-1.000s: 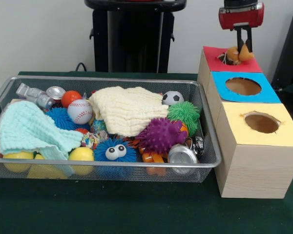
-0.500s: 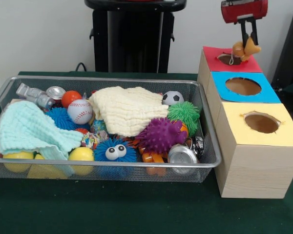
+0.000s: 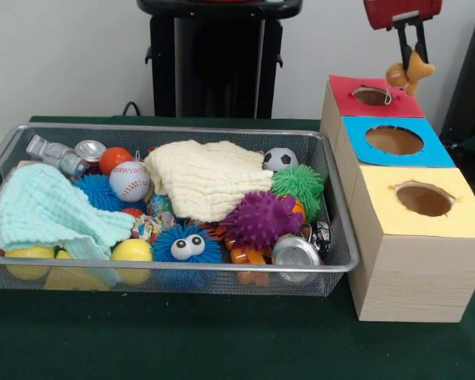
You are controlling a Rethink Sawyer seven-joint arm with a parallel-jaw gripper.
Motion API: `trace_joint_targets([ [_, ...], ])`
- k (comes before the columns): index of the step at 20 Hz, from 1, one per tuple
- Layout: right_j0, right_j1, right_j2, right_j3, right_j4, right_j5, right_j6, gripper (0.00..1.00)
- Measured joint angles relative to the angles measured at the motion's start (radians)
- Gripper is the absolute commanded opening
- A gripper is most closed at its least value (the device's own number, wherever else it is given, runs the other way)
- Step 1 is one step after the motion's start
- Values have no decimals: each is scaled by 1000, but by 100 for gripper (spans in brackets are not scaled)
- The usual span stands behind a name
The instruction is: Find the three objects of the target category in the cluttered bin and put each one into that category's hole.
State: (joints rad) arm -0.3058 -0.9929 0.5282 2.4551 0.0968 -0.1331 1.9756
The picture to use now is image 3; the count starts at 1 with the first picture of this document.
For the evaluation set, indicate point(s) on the shallow metal mesh bin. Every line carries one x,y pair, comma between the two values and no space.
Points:
340,237

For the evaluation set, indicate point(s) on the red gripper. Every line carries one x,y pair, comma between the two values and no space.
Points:
403,8

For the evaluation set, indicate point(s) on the green spiky ball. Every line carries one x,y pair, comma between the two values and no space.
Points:
299,184

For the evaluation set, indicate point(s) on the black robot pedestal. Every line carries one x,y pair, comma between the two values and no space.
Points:
206,59

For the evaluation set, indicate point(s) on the purple spiky toy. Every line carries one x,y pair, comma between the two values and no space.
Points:
257,219

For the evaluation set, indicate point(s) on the crushed silver can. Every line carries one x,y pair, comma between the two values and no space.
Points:
295,249

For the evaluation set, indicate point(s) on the wooden box with three holes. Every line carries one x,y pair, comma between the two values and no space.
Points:
419,277

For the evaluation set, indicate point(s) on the mint green cloth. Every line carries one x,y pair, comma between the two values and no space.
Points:
43,206

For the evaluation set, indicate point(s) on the blue fuzzy ball with eyes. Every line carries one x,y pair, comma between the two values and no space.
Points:
188,247

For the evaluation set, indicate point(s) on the small soccer ball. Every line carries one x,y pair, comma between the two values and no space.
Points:
279,158

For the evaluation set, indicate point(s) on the cream cloth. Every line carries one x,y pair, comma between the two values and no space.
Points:
206,178

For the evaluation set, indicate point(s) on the white baseball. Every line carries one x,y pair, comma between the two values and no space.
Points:
128,182

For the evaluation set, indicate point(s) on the orange ball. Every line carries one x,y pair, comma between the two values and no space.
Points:
115,158

